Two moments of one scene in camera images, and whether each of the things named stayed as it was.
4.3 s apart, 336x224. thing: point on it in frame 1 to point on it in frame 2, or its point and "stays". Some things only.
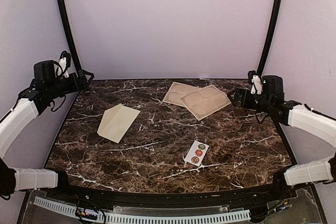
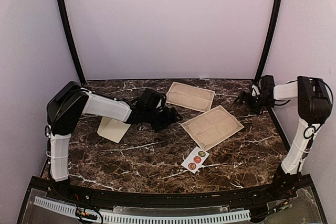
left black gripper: x=76 y=86 to x=167 y=120
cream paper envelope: x=116 y=121 stays
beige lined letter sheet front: x=205 y=101 to x=212 y=127
